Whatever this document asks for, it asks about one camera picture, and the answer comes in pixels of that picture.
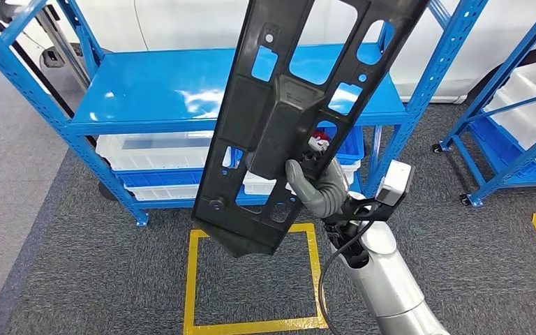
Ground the white car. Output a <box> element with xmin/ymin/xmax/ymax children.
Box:
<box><xmin>0</xmin><ymin>0</ymin><xmax>536</xmax><ymax>105</ymax></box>

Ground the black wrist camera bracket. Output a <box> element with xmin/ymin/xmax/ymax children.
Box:
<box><xmin>322</xmin><ymin>194</ymin><xmax>396</xmax><ymax>270</ymax></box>

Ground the black hose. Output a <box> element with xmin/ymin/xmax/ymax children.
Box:
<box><xmin>0</xmin><ymin>6</ymin><xmax>100</xmax><ymax>150</ymax></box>

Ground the long black plastic part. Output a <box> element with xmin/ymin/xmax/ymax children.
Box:
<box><xmin>191</xmin><ymin>0</ymin><xmax>431</xmax><ymax>259</ymax></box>

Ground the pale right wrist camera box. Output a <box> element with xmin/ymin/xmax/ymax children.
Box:
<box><xmin>374</xmin><ymin>160</ymin><xmax>415</xmax><ymax>207</ymax></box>

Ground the blue plastic bin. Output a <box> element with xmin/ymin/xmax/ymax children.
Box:
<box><xmin>316</xmin><ymin>124</ymin><xmax>366</xmax><ymax>165</ymax></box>
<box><xmin>114</xmin><ymin>168</ymin><xmax>205</xmax><ymax>188</ymax></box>

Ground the blue shelf rack with casters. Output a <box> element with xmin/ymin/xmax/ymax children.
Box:
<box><xmin>431</xmin><ymin>0</ymin><xmax>536</xmax><ymax>208</ymax></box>

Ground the blue metal shelf rack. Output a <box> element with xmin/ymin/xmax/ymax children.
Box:
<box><xmin>0</xmin><ymin>0</ymin><xmax>490</xmax><ymax>228</ymax></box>

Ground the black camera cable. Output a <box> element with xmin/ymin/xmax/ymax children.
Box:
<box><xmin>317</xmin><ymin>221</ymin><xmax>376</xmax><ymax>335</ymax></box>

